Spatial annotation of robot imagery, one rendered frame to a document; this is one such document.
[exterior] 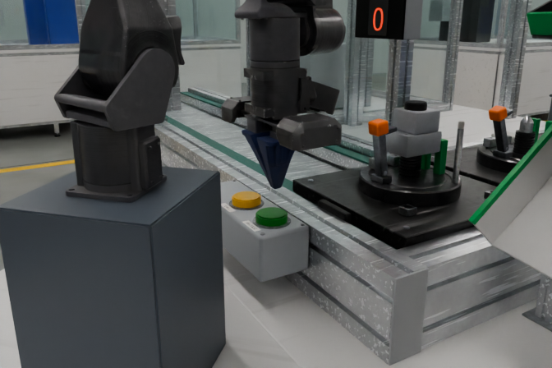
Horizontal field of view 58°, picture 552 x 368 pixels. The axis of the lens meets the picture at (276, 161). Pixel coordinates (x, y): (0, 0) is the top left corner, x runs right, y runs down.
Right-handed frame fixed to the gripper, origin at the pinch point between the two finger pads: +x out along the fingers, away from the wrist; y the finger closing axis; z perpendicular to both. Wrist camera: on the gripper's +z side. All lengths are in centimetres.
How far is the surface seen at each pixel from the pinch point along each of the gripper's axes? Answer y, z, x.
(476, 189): -6.9, 28.8, 7.1
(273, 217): -1.7, -1.5, 6.5
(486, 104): 289, 426, 81
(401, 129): -1.5, 18.9, -1.8
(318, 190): 4.1, 9.2, 6.9
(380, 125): -2.8, 14.0, -3.3
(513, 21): 60, 128, -13
